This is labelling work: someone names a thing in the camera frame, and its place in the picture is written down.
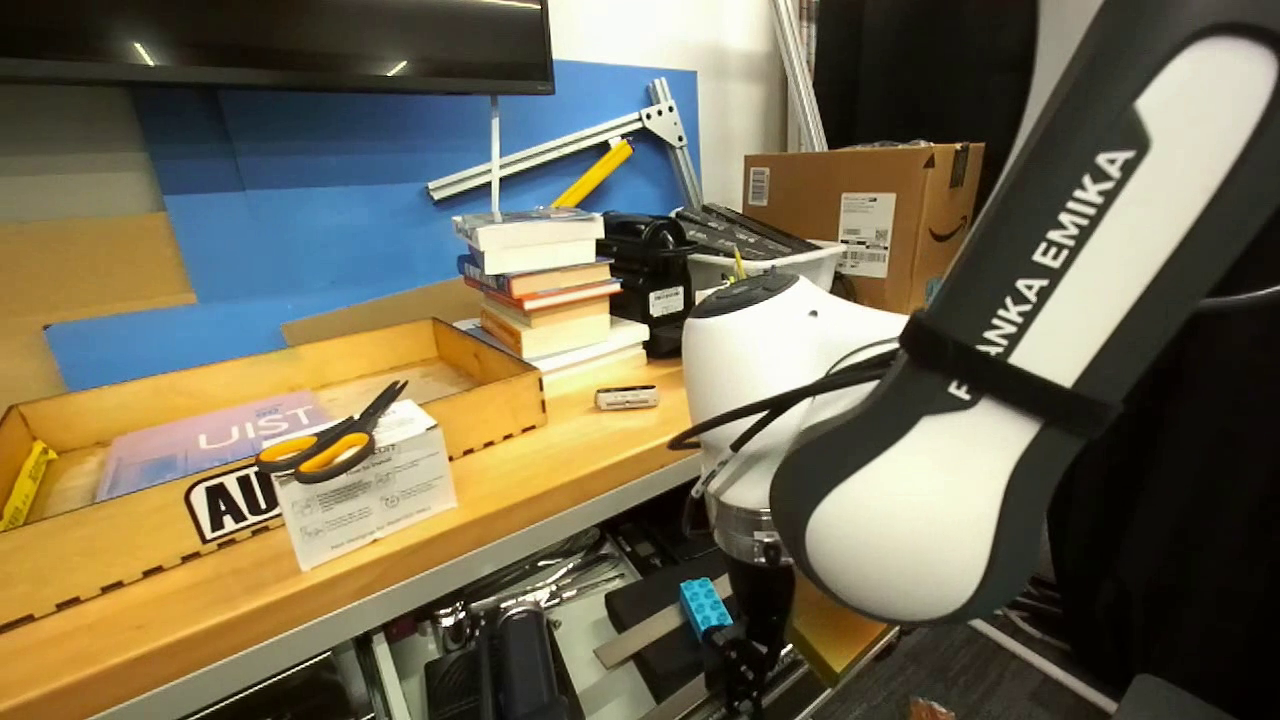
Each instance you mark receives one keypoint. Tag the brown red book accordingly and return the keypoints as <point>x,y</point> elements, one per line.
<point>544,287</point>

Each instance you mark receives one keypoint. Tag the shallow wooden box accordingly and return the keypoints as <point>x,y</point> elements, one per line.
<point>122,553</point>

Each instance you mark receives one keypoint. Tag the white thick book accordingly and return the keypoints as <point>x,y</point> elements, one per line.
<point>530,240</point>

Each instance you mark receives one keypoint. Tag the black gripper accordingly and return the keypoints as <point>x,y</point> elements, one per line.
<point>760,600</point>

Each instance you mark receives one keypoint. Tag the blue foam board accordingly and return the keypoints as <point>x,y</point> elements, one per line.
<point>307,225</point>

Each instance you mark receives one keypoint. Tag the small silver metal piece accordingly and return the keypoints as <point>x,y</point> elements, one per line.
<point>627,398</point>

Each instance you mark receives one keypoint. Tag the white flat book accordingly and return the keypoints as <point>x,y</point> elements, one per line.
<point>593,362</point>

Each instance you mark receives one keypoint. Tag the brown cardboard box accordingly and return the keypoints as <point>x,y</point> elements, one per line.
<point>853,212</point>

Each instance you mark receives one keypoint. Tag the yellow bar tool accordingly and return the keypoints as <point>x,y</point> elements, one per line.
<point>593,175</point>

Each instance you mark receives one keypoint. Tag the grey metal drawer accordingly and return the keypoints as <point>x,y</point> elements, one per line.
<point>843,633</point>

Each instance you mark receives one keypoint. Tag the grey plastic tray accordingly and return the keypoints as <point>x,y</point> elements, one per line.
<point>746,240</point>

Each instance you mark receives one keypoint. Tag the black device box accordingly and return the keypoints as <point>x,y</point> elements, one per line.
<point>651,287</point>

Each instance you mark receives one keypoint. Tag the purple UIST book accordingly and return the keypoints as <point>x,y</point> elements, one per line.
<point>187,445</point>

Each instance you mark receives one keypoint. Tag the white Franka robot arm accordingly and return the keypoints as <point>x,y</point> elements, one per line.
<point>1012,345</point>

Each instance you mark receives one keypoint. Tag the yellow strip tool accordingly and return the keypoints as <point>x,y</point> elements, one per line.
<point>26,482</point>

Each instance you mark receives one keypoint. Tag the aluminium extrusion bars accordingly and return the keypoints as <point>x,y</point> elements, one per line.
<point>798,74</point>

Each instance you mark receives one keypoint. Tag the tan book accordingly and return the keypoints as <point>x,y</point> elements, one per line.
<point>550,328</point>

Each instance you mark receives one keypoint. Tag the black tool case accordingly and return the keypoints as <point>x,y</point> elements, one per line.
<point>652,600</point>

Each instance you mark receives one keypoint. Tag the black flat monitor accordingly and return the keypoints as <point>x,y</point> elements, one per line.
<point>267,40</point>

